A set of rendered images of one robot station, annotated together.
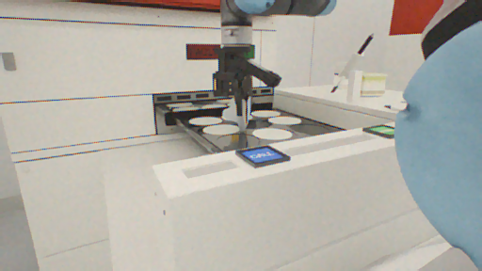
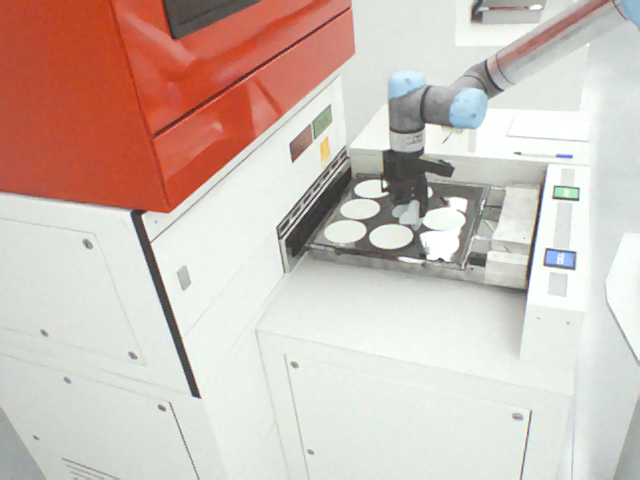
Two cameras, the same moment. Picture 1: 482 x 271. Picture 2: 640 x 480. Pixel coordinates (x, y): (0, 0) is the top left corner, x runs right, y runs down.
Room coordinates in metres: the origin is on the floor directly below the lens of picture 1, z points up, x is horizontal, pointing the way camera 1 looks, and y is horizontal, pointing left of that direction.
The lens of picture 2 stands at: (-0.05, 0.81, 1.60)
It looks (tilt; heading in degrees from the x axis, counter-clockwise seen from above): 33 degrees down; 324
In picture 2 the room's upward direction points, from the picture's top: 7 degrees counter-clockwise
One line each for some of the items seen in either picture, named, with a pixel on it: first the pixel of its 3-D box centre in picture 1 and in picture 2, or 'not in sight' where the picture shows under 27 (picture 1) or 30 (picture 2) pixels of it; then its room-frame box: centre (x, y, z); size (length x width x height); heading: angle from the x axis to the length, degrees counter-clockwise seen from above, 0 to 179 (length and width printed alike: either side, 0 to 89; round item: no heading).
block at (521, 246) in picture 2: not in sight; (511, 242); (0.51, -0.10, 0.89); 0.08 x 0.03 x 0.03; 28
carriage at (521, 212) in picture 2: not in sight; (514, 234); (0.54, -0.17, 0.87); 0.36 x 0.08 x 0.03; 118
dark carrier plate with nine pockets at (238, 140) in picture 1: (254, 125); (401, 214); (0.77, -0.03, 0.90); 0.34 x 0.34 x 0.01; 28
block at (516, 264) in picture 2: not in sight; (507, 262); (0.47, -0.03, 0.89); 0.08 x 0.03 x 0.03; 28
